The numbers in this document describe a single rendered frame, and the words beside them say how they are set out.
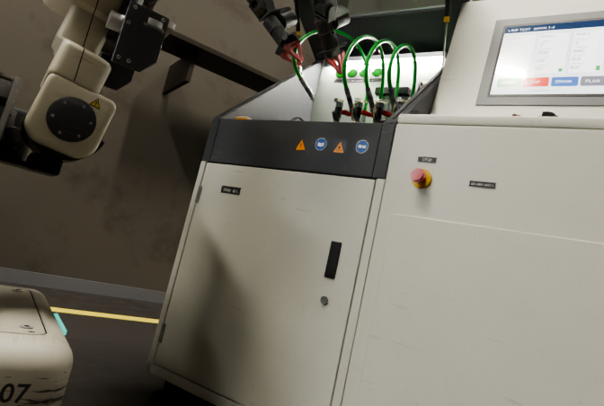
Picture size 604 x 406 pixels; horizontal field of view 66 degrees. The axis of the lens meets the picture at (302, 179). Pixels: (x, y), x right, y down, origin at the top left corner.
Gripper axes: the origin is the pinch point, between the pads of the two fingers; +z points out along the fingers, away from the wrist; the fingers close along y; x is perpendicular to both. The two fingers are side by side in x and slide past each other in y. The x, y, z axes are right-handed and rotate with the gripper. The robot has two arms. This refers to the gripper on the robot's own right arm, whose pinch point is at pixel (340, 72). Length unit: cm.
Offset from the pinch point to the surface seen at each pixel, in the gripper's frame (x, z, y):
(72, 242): 211, 60, -74
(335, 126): -22.2, 7.9, -31.9
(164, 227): 204, 85, -17
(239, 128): 13.6, 2.7, -40.8
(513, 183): -71, 26, -31
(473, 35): -37.9, 3.0, 27.2
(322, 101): 33.9, 16.2, 17.6
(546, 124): -76, 16, -19
